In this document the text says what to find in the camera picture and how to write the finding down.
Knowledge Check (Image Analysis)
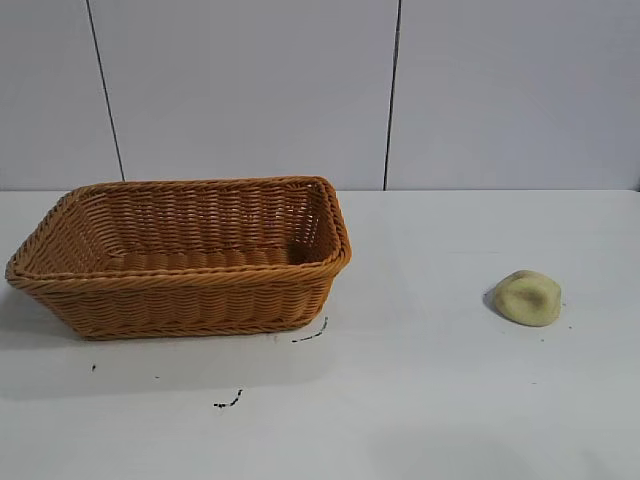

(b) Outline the pale yellow egg yolk pastry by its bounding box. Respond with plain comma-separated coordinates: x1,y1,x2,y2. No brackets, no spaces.
487,269,563,330

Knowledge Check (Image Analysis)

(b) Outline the brown woven wicker basket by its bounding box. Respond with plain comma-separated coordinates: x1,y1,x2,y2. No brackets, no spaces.
4,174,354,342

